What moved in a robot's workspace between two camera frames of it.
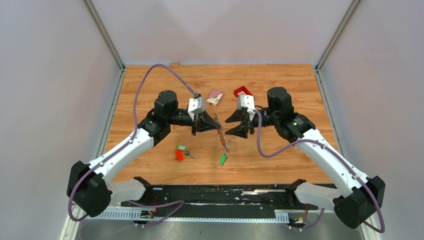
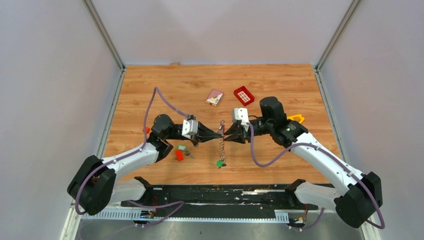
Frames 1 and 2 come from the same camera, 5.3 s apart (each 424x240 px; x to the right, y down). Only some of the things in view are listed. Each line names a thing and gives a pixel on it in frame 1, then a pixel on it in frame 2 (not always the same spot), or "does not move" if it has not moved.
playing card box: x=214 y=97 does not move
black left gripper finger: x=204 y=115 to x=204 y=133
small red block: x=179 y=155 does not move
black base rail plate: x=219 y=201 does not move
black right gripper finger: x=238 y=115 to x=235 y=128
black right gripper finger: x=239 y=130 to x=239 y=138
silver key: x=187 y=153 does not move
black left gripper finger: x=208 y=127 to x=205 y=135
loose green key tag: x=181 y=147 does not move
